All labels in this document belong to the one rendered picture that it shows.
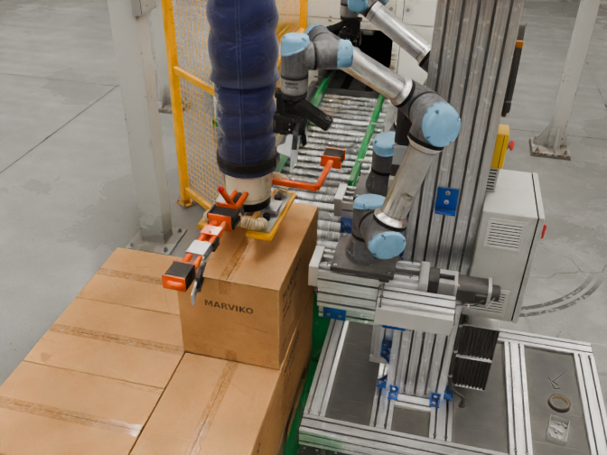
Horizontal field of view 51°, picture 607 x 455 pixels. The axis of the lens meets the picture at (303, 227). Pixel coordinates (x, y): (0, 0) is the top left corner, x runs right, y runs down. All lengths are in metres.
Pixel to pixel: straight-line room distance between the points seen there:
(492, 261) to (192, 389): 1.20
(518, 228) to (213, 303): 1.13
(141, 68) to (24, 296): 1.47
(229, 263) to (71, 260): 1.96
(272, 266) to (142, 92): 1.66
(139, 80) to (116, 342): 1.57
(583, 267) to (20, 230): 3.65
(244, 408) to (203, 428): 0.16
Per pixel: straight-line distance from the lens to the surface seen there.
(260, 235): 2.32
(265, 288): 2.27
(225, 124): 2.23
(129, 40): 3.63
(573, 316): 3.94
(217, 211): 2.22
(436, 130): 1.89
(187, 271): 1.94
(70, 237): 4.42
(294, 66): 1.72
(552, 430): 2.98
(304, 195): 3.60
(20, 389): 2.65
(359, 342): 3.15
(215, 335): 2.51
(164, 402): 2.46
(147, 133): 3.81
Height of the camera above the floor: 2.36
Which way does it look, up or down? 33 degrees down
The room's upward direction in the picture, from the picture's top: 1 degrees clockwise
